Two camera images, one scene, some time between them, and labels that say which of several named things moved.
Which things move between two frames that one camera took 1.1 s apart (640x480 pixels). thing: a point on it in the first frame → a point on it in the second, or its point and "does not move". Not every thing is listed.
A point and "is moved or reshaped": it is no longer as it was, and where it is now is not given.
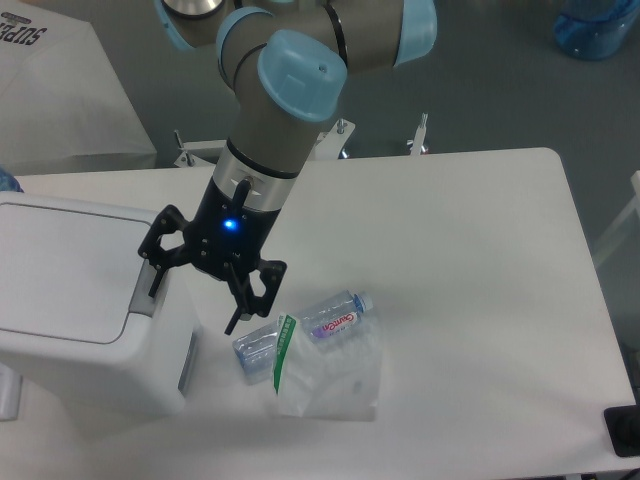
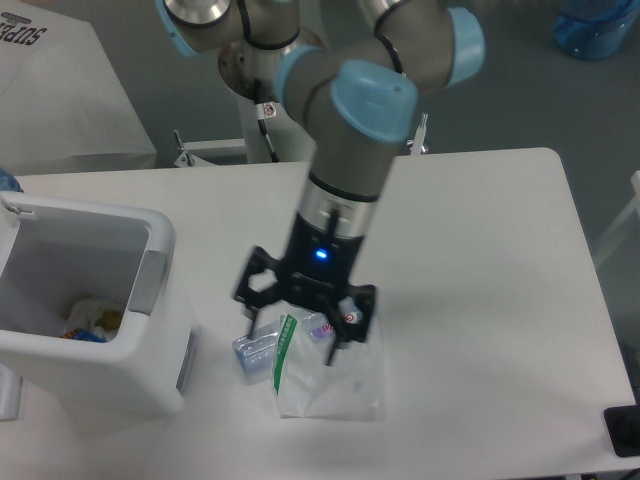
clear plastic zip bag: (329, 368) does not move
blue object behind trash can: (8, 182) does not move
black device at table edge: (623, 425) does not move
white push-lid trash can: (80, 335) is moved or reshaped
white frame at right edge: (626, 218) does not move
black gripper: (225, 241) → (320, 257)
